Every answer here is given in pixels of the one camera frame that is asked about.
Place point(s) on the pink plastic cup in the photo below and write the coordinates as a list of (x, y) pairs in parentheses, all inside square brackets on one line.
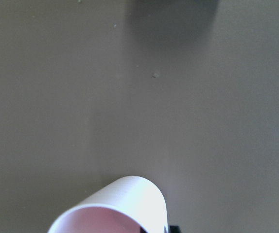
[(131, 204)]

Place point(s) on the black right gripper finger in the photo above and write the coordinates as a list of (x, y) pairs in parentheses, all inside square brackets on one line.
[(172, 229)]

